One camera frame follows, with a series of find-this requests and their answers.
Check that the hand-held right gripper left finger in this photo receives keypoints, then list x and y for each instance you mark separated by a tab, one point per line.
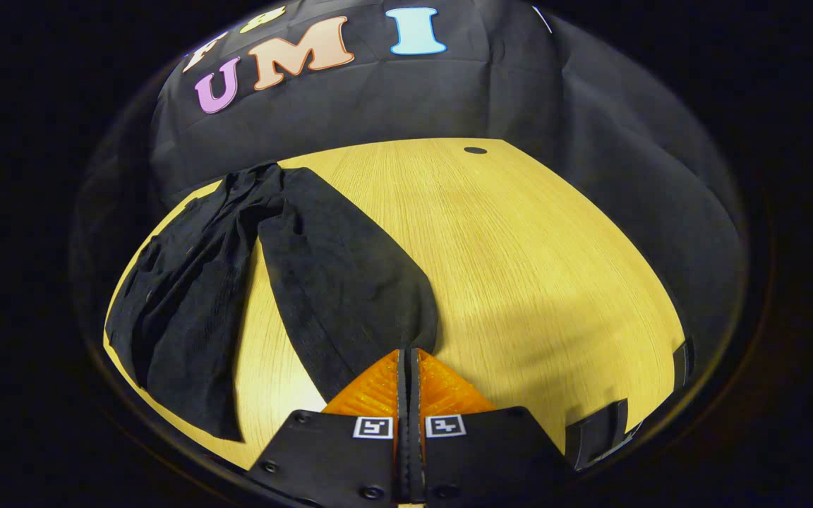
336	458

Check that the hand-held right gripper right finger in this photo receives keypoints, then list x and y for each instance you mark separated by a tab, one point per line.
491	458

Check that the black button shirt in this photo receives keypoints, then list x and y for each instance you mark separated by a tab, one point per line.
350	282

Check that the black table edge clamp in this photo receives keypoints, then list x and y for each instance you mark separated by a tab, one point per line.
682	362
597	432

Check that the black round table grommet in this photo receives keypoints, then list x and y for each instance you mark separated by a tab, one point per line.
475	150

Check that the black backdrop cloth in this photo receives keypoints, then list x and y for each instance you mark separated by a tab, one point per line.
392	99

